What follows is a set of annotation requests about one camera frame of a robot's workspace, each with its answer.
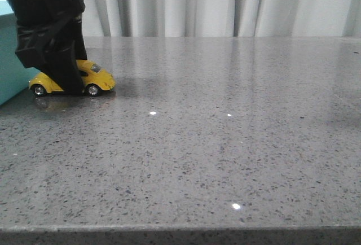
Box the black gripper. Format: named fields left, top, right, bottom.
left=6, top=0, right=87, bottom=95

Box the yellow toy beetle car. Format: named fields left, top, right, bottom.
left=28, top=59, right=116, bottom=97

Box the light blue plastic box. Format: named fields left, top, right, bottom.
left=0, top=0, right=39, bottom=104

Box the white pleated curtain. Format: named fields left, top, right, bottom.
left=83, top=0, right=360, bottom=37

